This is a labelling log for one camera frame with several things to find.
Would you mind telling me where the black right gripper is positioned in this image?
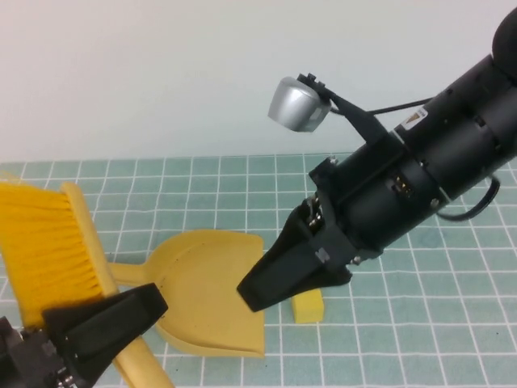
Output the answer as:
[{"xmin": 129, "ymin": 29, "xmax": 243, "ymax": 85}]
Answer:
[{"xmin": 236, "ymin": 132, "xmax": 450, "ymax": 313}]

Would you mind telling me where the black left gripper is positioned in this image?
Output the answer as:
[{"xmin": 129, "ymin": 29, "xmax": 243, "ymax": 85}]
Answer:
[{"xmin": 0, "ymin": 283, "xmax": 169, "ymax": 388}]

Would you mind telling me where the yellow foam cube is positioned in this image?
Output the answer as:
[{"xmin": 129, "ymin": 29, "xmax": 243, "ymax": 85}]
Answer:
[{"xmin": 291, "ymin": 287, "xmax": 326, "ymax": 324}]

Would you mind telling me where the yellow plastic dustpan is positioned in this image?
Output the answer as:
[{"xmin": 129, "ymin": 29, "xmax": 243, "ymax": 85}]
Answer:
[{"xmin": 107, "ymin": 229, "xmax": 267, "ymax": 359}]

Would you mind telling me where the yellow hand brush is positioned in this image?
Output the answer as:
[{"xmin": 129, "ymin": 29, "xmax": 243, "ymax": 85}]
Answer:
[{"xmin": 0, "ymin": 169, "xmax": 174, "ymax": 388}]

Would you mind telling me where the teal checkered tablecloth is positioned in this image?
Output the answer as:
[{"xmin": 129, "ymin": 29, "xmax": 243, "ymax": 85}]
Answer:
[{"xmin": 0, "ymin": 148, "xmax": 517, "ymax": 388}]

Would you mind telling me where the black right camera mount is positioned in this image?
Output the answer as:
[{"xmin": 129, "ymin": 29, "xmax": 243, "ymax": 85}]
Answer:
[{"xmin": 297, "ymin": 72, "xmax": 395, "ymax": 146}]

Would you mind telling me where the black right camera cable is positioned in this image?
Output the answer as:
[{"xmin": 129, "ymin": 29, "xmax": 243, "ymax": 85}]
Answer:
[{"xmin": 330, "ymin": 99, "xmax": 502, "ymax": 222}]

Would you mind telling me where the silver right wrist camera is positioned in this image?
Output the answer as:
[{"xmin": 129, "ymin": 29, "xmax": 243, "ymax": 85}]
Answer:
[{"xmin": 267, "ymin": 76, "xmax": 333, "ymax": 133}]

